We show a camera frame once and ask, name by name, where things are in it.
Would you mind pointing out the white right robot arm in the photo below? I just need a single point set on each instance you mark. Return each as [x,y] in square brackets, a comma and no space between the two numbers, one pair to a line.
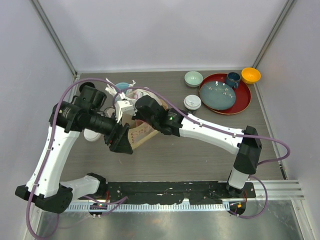
[241,143]

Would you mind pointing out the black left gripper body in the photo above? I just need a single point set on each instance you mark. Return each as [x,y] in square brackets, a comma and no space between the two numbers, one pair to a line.
[112,137]

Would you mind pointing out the orange bowl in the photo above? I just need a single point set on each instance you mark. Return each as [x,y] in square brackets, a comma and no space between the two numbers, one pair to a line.
[250,75]

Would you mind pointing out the dark blue ceramic plate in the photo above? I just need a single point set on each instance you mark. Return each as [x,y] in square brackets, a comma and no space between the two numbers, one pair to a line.
[217,95]

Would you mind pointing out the light blue straw cup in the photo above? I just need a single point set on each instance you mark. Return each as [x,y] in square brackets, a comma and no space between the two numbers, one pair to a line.
[122,86]

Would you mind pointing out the red round tray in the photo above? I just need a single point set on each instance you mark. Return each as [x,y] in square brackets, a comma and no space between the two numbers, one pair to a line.
[243,95]

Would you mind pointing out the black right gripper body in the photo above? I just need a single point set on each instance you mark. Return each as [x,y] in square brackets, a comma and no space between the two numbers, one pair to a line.
[137,117]

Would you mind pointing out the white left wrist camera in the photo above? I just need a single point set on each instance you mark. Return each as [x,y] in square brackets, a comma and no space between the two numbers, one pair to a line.
[126,106]

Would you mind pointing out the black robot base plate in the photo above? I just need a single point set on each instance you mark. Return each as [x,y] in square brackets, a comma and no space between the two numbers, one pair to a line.
[174,192]

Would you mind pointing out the single white cup lid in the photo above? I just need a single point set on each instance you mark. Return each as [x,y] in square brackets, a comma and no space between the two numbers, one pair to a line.
[192,102]

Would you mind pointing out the dark blue ceramic mug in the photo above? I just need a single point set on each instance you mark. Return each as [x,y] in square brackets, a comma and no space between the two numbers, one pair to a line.
[233,80]

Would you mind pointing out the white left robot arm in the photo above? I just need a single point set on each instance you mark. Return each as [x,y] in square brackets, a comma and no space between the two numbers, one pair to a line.
[67,121]

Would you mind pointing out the mint green ceramic bowl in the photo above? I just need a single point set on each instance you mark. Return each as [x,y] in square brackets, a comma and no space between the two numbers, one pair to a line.
[193,79]

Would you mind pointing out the pink kraft paper bag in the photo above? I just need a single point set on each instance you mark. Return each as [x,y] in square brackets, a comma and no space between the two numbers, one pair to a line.
[139,131]

